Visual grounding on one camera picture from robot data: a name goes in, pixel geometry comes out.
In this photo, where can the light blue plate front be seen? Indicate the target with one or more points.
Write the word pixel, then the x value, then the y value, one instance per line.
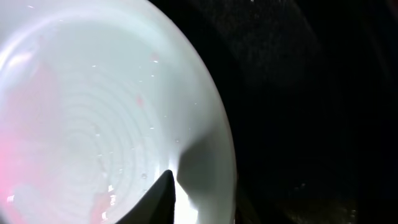
pixel 98 100

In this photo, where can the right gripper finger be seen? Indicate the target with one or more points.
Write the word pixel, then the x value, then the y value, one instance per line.
pixel 157 206

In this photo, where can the round black serving tray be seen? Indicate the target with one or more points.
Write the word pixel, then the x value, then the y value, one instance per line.
pixel 310 90

